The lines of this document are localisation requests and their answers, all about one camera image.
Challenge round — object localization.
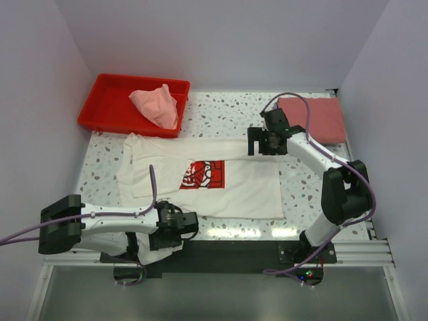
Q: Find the white graphic t-shirt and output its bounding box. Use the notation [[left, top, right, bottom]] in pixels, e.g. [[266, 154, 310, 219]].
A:
[[116, 132, 285, 267]]

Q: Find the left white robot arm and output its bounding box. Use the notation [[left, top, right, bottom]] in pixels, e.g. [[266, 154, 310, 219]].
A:
[[38, 195, 199, 262]]

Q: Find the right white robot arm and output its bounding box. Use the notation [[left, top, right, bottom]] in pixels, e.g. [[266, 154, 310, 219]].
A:
[[247, 109, 374, 263]]

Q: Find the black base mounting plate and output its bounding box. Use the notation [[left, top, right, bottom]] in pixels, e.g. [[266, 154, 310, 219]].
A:
[[100, 239, 337, 285]]

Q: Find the folded dusty red t-shirt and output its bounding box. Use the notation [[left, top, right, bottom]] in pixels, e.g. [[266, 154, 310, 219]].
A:
[[277, 97, 346, 144]]

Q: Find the light pink t-shirt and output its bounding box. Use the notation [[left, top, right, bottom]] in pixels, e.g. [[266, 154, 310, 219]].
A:
[[128, 84, 179, 130]]

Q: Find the red plastic bin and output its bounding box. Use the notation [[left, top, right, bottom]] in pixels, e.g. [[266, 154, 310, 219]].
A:
[[78, 74, 191, 138]]

